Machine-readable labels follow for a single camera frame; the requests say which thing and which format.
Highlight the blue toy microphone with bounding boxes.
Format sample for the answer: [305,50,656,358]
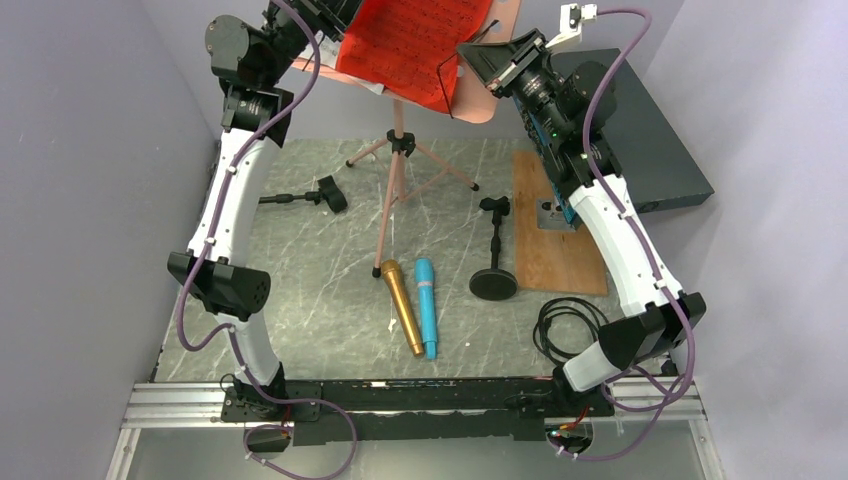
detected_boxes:
[414,258,438,360]

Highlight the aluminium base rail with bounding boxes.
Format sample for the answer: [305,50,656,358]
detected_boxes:
[105,377,727,480]

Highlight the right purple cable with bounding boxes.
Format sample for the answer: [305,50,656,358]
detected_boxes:
[546,6,697,463]

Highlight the red sheet music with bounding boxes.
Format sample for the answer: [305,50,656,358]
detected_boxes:
[335,0,491,113]

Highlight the black desktop mic stand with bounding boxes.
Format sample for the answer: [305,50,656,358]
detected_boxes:
[469,196,518,301]
[258,176,348,214]

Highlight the dark blue audio box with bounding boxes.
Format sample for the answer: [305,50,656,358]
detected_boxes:
[513,49,714,231]

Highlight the black coiled cable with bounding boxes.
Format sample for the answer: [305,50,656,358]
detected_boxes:
[532,296,611,364]

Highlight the gold toy microphone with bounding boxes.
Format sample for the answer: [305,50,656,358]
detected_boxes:
[380,259,425,357]

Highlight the wooden board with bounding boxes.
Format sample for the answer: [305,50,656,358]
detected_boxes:
[512,150,609,296]

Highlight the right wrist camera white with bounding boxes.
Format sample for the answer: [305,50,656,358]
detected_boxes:
[545,3,598,54]

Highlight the purple cable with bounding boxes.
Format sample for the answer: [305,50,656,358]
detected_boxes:
[175,0,362,480]
[546,6,697,463]

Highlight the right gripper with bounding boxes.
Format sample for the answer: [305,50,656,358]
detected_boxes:
[457,28,573,141]

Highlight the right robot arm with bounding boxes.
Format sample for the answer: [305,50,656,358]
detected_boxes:
[457,30,706,415]

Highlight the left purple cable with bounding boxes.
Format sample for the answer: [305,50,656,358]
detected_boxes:
[175,0,362,480]

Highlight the pink music stand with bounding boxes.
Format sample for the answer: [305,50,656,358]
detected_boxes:
[291,0,525,280]

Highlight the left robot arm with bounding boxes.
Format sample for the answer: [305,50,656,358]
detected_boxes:
[167,1,361,420]

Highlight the white sheet music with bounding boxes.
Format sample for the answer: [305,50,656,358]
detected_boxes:
[333,42,385,95]

